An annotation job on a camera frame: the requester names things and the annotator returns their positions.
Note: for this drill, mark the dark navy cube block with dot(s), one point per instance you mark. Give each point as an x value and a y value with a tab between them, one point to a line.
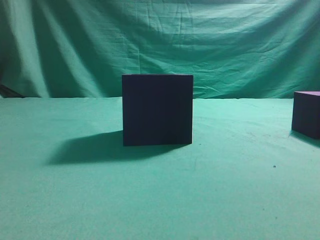
157	109

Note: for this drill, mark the purple groove block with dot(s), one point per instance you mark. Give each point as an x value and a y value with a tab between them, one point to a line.
306	113

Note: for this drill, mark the green table cloth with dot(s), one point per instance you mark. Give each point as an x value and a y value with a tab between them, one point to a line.
65	174

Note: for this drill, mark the green backdrop curtain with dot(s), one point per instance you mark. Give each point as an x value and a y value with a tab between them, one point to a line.
233	48

